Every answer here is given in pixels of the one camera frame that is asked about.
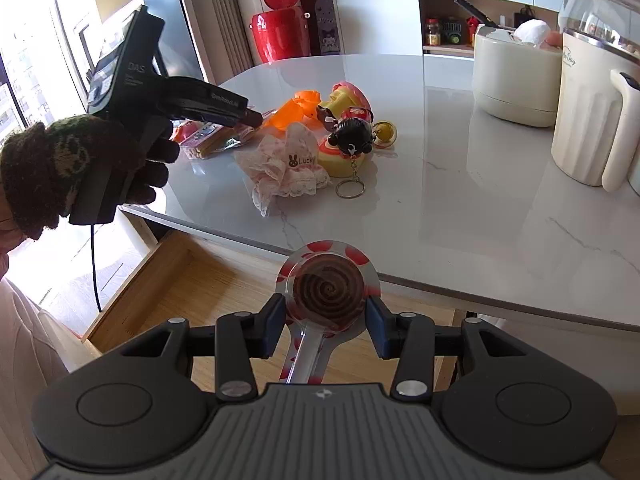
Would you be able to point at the yellow pink round toy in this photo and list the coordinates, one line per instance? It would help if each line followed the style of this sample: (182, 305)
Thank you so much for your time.
(345, 162)

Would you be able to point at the cartoon printed board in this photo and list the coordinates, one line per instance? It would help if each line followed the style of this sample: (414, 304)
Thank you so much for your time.
(329, 25)

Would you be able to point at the wooden drawer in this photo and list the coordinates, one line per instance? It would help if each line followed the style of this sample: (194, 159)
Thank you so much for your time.
(220, 280)

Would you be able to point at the small red shelf item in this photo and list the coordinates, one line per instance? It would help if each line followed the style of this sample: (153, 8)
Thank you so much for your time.
(472, 25)

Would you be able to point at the red bin with lid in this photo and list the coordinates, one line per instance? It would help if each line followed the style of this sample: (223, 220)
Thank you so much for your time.
(280, 25)

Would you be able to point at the green toy vehicle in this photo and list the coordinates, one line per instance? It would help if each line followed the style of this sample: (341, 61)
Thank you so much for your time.
(452, 32)

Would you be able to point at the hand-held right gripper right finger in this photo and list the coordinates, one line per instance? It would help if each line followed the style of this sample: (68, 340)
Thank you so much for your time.
(378, 327)

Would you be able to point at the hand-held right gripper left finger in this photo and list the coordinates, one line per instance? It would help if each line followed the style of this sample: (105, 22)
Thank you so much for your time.
(274, 325)

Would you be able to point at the black flat lid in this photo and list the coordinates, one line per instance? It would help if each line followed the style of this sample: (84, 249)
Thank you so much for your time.
(480, 12)

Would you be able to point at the white lidded container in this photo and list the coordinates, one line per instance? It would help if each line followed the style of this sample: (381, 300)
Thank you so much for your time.
(515, 80)

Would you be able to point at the pink cartoon packet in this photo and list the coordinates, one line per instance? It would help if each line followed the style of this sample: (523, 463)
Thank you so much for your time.
(210, 142)

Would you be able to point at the yellow brown toy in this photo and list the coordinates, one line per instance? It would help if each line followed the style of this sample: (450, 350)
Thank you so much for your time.
(345, 97)

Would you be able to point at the person's pale pink clothing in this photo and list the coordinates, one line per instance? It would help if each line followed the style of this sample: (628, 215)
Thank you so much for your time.
(35, 340)

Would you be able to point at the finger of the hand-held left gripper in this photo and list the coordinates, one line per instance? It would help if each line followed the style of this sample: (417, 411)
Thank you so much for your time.
(225, 116)
(210, 91)

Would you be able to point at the brown spiral lollipop packet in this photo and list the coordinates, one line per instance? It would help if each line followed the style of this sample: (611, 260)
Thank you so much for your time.
(327, 290)

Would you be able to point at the white pitcher with clear dome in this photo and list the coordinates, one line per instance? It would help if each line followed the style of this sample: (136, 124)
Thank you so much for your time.
(595, 85)

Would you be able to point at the white pleated curtain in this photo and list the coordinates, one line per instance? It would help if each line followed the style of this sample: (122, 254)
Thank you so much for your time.
(225, 15)

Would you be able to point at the person's left hand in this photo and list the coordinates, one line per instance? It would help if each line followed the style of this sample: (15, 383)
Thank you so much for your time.
(45, 170)

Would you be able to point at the pink white lace cloth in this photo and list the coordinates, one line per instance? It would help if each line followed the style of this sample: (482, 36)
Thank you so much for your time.
(290, 165)

